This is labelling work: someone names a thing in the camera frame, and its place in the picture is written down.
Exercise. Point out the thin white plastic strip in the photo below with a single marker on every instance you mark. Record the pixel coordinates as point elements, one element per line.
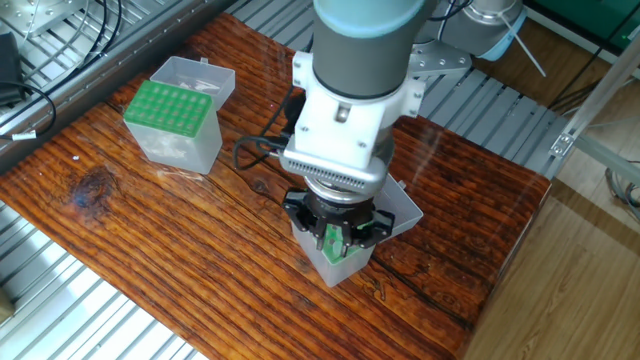
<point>525,48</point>

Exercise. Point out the aluminium frame profile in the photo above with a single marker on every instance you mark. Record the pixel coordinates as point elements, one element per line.
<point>600,95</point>

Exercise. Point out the clear pipette box green rack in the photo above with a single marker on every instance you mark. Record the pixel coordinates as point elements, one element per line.
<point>175,120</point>
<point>345,268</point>

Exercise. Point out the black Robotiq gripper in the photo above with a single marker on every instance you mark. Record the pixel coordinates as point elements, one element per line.
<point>335,208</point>

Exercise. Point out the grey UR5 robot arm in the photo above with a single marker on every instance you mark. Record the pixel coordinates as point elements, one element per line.
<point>360,60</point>

